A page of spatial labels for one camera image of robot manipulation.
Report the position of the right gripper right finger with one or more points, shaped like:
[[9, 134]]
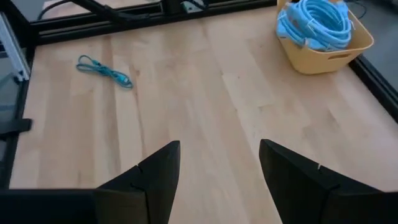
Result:
[[298, 193]]

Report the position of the silver aluminium profile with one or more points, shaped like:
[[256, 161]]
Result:
[[14, 46]]

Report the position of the black table edge bracket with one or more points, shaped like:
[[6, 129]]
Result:
[[15, 126]]

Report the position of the yellow plastic basket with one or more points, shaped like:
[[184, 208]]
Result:
[[317, 62]]

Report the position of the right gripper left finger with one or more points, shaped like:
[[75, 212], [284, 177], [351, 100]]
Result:
[[155, 186]]

